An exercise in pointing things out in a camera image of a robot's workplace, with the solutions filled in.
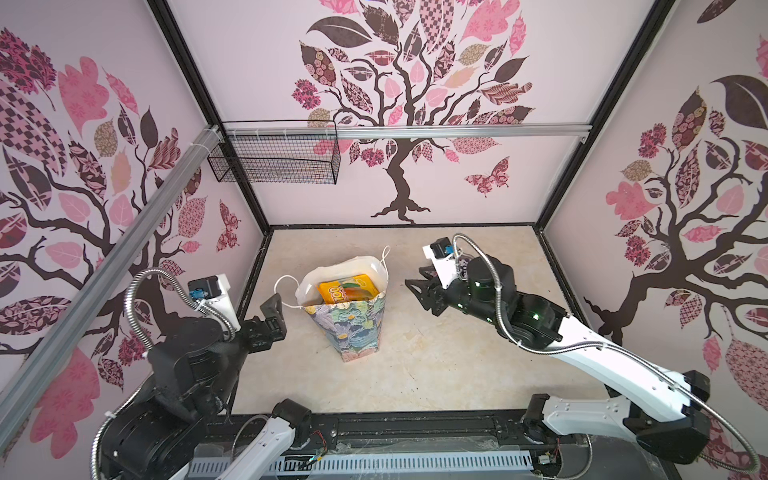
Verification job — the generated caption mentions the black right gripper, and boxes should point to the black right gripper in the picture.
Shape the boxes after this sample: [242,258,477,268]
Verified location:
[404,264,500,328]

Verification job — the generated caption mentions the yellow snack bag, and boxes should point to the yellow snack bag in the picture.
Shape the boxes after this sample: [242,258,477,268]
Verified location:
[317,274,379,304]

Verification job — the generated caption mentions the floral white paper bag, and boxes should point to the floral white paper bag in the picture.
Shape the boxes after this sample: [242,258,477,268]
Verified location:
[273,246,391,362]

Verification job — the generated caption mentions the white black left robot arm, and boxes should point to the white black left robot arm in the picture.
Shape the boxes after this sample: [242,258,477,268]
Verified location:
[90,294,287,479]

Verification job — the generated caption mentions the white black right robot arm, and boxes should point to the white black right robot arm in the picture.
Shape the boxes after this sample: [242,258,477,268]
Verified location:
[405,257,711,464]

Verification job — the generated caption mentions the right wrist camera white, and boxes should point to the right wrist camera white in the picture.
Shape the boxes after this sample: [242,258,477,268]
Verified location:
[423,237,460,289]

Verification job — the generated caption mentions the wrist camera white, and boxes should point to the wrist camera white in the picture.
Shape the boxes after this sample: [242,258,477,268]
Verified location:
[187,274,241,335]
[423,237,460,289]

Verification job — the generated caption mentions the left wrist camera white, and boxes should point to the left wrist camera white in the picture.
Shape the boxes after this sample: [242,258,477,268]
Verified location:
[187,274,241,335]

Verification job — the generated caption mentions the right metal cable conduit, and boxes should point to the right metal cable conduit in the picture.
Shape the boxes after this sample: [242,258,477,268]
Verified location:
[451,232,762,475]

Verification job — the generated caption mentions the black wire basket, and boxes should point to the black wire basket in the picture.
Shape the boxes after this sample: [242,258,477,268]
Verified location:
[208,120,341,185]

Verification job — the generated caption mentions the white slotted cable duct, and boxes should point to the white slotted cable duct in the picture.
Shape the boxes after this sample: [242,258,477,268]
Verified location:
[185,451,535,478]

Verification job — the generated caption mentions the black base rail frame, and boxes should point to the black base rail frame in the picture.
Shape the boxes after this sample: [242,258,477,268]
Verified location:
[199,409,682,480]

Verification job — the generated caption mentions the aluminium rail back wall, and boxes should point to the aluminium rail back wall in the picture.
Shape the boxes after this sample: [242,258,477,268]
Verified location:
[225,123,592,140]

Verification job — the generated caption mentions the aluminium rail wall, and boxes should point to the aluminium rail wall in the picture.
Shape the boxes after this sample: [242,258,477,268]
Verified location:
[225,123,592,140]
[1,125,222,448]

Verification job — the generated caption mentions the aluminium rail left wall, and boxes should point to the aluminium rail left wall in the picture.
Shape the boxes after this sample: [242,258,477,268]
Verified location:
[1,125,222,448]

